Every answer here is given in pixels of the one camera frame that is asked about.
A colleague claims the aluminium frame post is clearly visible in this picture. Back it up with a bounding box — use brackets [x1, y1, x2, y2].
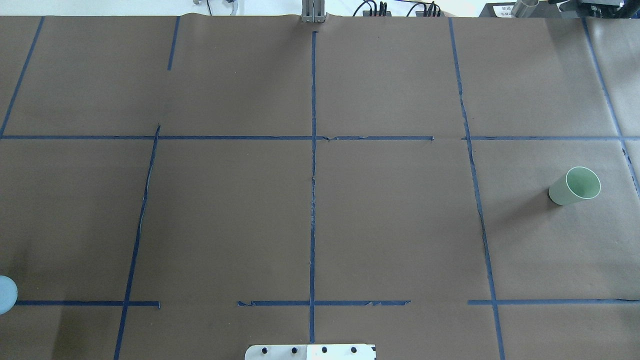
[301, 0, 327, 23]

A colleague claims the black cable plug left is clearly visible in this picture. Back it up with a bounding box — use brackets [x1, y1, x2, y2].
[352, 0, 393, 18]

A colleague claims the white pedestal base plate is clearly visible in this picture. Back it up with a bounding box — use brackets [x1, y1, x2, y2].
[244, 343, 377, 360]

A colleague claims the green paper cup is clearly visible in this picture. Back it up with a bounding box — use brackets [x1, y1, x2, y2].
[547, 166, 602, 206]

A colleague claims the black cable plug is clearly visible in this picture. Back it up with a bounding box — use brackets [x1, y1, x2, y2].
[352, 0, 393, 18]
[406, 0, 443, 18]

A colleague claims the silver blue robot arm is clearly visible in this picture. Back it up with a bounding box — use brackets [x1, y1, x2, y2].
[0, 275, 18, 315]

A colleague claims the steel cylinder cup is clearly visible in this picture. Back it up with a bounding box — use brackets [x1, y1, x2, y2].
[510, 0, 540, 18]

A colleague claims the black cable plug right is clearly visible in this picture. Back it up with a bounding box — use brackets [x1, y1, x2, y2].
[406, 0, 443, 18]

